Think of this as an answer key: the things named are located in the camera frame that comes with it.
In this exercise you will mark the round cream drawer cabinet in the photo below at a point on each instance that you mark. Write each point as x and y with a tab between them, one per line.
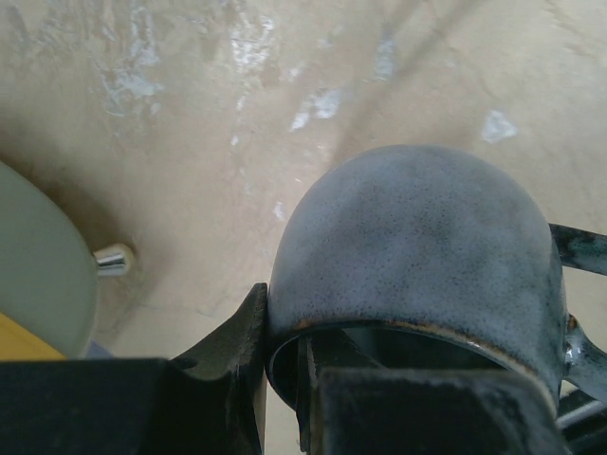
49	276

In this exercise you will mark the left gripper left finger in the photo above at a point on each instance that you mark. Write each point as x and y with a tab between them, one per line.
209	400

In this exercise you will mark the grey-blue round mug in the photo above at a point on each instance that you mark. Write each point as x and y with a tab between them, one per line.
437	242

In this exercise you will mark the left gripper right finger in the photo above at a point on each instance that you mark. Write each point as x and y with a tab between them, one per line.
348	404

